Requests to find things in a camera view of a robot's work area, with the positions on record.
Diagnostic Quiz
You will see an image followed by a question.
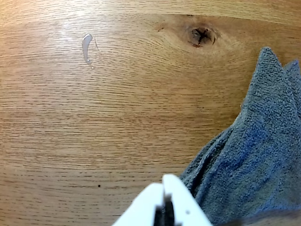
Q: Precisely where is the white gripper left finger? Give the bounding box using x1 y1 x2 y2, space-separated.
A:
112 183 165 226

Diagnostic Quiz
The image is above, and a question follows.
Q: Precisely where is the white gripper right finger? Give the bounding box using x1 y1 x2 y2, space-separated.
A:
162 174 214 226

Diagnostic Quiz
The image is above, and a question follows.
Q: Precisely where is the grey-blue terry cloth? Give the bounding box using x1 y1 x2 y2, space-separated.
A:
180 46 301 226

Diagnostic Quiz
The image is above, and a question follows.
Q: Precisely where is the clear liquid spill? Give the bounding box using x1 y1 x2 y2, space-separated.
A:
81 33 95 70

